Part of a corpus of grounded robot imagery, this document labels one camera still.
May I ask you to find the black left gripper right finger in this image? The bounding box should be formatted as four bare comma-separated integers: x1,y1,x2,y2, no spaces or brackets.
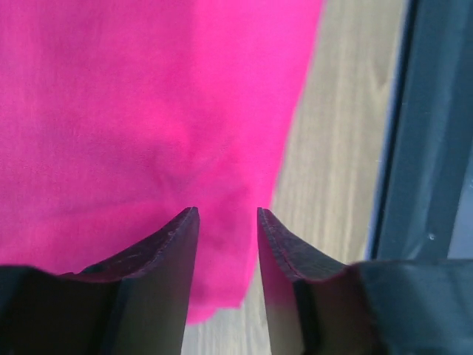
257,208,472,354

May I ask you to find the pink t shirt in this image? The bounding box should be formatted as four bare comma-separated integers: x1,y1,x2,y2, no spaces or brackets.
1,1,323,324

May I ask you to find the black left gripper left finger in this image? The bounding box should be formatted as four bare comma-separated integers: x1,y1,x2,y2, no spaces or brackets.
1,207,200,354

